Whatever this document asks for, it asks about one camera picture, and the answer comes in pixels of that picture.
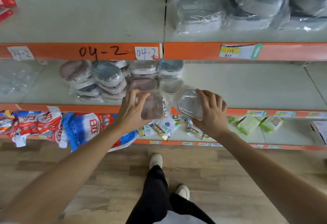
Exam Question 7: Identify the person's left hand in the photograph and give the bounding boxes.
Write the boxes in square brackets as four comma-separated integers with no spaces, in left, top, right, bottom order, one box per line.
[115,89,152,135]

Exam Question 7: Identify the person's right hand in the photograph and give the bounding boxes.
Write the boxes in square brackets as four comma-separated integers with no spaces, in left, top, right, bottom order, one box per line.
[190,89,228,140]

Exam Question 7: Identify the mauve soap box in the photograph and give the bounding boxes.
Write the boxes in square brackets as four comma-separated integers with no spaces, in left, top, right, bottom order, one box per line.
[135,91,171,121]

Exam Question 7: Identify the clear soap box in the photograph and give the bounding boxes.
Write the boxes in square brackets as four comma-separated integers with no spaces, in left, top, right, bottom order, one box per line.
[176,88,205,121]

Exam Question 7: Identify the person's right forearm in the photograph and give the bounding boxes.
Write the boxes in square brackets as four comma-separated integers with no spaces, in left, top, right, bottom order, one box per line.
[214,129,327,224]

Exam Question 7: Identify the person's left forearm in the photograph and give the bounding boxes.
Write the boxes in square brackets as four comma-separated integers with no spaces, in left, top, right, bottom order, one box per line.
[0,126,123,224]

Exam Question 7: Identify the small shelf price label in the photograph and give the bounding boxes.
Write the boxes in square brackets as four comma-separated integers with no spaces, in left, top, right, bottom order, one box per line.
[245,110,268,118]
[306,112,327,119]
[274,111,297,118]

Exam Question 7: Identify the pile of wrapped soap boxes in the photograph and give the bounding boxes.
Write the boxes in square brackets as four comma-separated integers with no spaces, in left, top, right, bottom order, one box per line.
[172,0,327,35]
[59,59,185,103]

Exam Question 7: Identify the white gold-edged packet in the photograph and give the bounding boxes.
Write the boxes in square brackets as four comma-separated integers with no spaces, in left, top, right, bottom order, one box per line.
[138,122,158,138]
[153,116,180,141]
[172,114,189,125]
[186,120,212,140]

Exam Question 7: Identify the handwritten white paper label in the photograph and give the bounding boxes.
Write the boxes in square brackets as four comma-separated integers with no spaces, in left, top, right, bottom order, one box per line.
[134,47,159,61]
[7,46,35,61]

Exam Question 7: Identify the orange and white shelving unit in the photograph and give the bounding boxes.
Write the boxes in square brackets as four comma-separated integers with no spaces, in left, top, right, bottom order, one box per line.
[0,0,327,152]

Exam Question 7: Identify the yellow and green price label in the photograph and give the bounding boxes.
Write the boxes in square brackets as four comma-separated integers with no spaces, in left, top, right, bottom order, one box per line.
[219,44,263,60]

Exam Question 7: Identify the blue and red detergent bag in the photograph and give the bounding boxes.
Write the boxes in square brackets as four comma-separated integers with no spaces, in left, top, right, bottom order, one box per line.
[61,113,139,153]

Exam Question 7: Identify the person's white left shoe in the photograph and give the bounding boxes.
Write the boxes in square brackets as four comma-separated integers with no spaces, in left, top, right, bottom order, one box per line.
[149,154,163,170]

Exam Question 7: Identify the person's white shoe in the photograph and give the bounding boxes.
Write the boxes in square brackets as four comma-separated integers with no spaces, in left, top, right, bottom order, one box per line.
[175,185,191,201]
[149,154,163,170]

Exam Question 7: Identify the person's white right shoe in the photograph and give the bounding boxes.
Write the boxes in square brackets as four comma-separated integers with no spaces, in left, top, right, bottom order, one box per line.
[175,185,191,201]

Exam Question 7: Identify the white cardboard box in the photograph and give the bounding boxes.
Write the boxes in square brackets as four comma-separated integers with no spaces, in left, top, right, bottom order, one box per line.
[310,120,327,146]

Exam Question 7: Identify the red and white detergent bag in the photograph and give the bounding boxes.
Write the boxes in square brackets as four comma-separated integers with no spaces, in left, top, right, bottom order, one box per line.
[12,111,63,148]

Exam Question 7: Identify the person's black trousers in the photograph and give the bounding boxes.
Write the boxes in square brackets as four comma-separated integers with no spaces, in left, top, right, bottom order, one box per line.
[126,165,215,224]

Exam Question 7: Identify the person's grey shirt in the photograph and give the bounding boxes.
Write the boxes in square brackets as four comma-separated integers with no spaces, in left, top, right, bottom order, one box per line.
[153,211,208,224]

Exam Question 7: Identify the clear plastic packets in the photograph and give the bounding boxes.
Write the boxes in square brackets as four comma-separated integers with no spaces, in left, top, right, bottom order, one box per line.
[0,62,39,97]

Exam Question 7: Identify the colourful detergent bag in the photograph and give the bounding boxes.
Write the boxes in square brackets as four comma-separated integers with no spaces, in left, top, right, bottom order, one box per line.
[0,110,16,135]

